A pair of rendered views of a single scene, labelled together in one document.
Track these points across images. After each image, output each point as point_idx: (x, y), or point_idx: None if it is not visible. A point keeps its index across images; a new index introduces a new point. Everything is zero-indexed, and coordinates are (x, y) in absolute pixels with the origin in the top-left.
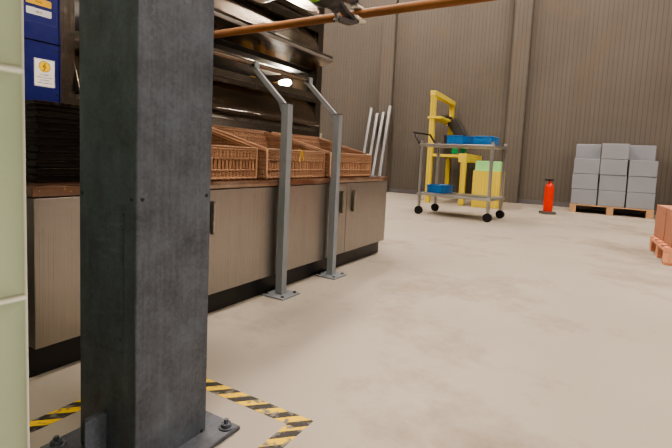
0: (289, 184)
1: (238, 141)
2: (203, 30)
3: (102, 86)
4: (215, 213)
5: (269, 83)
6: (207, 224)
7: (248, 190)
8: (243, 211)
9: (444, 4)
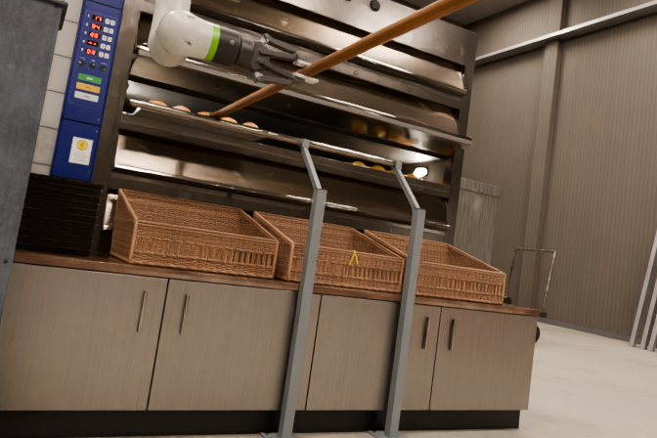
0: (311, 290)
1: (266, 232)
2: (28, 93)
3: None
4: (191, 310)
5: (310, 164)
6: (2, 293)
7: (247, 289)
8: (236, 315)
9: (359, 48)
